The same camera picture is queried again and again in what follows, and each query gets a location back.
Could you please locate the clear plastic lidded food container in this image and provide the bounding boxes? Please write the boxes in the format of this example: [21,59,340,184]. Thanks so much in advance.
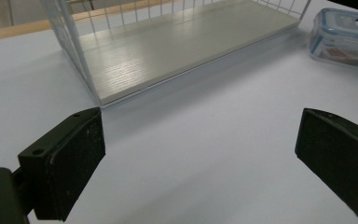
[309,7,358,76]

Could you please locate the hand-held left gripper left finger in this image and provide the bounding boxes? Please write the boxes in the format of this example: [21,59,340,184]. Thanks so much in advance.
[17,106,106,222]

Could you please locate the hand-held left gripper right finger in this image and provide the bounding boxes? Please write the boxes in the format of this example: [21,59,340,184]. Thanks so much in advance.
[295,107,358,224]

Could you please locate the white wire shelf rack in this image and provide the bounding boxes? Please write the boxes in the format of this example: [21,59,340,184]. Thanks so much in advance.
[40,0,312,108]

